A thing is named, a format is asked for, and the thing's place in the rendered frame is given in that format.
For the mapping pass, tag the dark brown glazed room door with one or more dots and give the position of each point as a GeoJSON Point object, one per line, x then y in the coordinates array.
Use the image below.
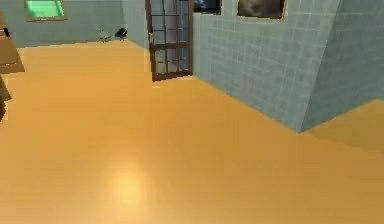
{"type": "Point", "coordinates": [170, 40]}

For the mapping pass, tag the grey small floor object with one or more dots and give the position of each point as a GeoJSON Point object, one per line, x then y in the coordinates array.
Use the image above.
{"type": "Point", "coordinates": [103, 35]}

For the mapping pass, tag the green framed wall picture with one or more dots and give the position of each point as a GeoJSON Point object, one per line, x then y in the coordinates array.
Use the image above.
{"type": "Point", "coordinates": [44, 9]}

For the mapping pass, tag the dark framed wall picture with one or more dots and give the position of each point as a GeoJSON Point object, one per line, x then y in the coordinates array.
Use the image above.
{"type": "Point", "coordinates": [207, 6]}

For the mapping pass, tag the black round floor object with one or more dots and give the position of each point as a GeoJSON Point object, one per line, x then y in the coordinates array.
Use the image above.
{"type": "Point", "coordinates": [121, 33]}

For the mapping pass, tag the brown gold-framed wall picture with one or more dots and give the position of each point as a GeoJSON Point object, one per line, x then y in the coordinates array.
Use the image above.
{"type": "Point", "coordinates": [260, 8]}

